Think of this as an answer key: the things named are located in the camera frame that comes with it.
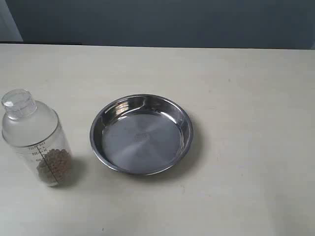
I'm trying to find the round stainless steel plate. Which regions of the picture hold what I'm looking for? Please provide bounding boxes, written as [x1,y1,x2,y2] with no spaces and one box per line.
[90,94,194,176]

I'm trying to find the clear plastic shaker bottle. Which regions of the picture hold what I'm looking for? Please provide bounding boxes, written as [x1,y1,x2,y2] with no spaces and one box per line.
[1,89,72,187]

